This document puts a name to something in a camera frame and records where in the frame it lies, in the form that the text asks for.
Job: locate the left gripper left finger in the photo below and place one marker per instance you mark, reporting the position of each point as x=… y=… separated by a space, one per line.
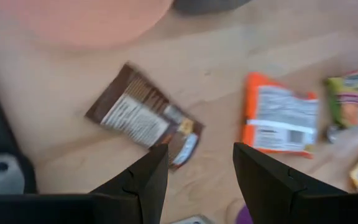
x=148 y=186

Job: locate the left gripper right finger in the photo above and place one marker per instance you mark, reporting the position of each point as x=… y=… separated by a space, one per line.
x=272 y=193

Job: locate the orange ramen packet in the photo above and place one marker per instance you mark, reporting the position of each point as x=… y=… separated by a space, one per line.
x=278 y=118

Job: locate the lime chili shrimp ramen packet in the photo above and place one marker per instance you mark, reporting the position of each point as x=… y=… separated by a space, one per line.
x=356 y=99

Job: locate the pink bowl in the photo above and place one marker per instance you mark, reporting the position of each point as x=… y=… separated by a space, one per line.
x=89 y=21

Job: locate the grey plastic bin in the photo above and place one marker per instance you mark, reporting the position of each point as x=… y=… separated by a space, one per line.
x=210 y=6

